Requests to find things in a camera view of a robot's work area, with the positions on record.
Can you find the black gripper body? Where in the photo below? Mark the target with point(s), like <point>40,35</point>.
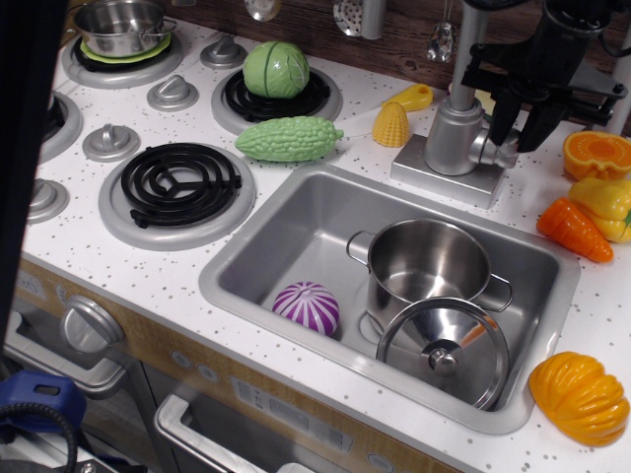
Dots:
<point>545,69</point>

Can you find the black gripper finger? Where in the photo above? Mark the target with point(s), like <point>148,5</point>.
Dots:
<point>507,108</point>
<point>542,120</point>

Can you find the silver faucet lever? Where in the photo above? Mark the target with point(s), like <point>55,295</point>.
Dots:
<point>484,152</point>

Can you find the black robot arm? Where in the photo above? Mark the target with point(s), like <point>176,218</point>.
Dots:
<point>581,17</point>

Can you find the orange toy pumpkin half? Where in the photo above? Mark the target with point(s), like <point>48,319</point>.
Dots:
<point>596,154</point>

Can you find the silver toy faucet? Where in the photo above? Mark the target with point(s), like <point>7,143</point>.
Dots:
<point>439,163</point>

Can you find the hanging clear spoon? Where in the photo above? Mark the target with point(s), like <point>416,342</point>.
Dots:
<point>441,45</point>

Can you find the orange toy carrot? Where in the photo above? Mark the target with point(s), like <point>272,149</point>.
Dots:
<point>567,225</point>

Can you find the yellow toy bell pepper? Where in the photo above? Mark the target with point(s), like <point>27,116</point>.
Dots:
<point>607,204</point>

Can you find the yellow toy corn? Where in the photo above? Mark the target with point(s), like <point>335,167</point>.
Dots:
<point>391,126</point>

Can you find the hanging slotted spoon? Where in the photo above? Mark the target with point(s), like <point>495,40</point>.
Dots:
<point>347,15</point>

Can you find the steel pot in sink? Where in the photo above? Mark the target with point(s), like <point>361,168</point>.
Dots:
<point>416,260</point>

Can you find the green toy bitter melon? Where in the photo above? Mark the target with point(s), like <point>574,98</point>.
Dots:
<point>289,139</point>

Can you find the green toy cabbage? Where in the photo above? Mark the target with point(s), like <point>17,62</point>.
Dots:
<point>276,70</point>

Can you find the steel pot lid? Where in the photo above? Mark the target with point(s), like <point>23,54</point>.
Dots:
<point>451,344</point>

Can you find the hanging silver ladle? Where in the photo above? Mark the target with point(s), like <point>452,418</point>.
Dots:
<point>263,10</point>

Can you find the black rear burner coil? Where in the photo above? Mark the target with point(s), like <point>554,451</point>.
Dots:
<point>254,108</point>

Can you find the black burner coil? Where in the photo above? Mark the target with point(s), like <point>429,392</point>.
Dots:
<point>176,185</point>
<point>254,108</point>

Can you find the yellow orange toy squash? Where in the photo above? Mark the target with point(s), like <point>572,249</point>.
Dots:
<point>580,398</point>

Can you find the purple toy onion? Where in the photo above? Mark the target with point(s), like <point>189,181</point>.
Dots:
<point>309,304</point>

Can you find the silver stove knob rear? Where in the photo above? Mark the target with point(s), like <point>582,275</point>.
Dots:
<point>223,54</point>

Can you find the silver stove knob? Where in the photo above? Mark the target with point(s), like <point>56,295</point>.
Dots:
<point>223,54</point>
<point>174,94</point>
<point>111,143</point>

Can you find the silver stove knob middle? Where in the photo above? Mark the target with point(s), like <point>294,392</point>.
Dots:
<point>174,94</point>

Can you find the black front burner coil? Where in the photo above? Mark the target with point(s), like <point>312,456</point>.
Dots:
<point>176,185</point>

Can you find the green plate under pot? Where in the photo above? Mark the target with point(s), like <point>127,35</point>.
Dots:
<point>162,46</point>

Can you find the silver stove knob front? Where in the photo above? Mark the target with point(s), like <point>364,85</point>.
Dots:
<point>111,143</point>

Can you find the small steel pot on stove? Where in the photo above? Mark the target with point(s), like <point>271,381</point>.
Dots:
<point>122,28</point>

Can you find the silver oven dial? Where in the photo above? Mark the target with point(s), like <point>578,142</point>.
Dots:
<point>88,328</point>

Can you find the blue clamp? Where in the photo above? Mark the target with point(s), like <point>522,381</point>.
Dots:
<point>37,402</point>

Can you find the yellow toy spatula handle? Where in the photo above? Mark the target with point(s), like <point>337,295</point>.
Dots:
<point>413,98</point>

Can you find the silver hanging rail post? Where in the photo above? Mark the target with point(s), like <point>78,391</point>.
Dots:
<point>373,19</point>

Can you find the silver oven door handle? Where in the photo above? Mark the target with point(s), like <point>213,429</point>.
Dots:
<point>169,423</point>

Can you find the dark foreground post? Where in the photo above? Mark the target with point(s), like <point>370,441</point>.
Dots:
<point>31,32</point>

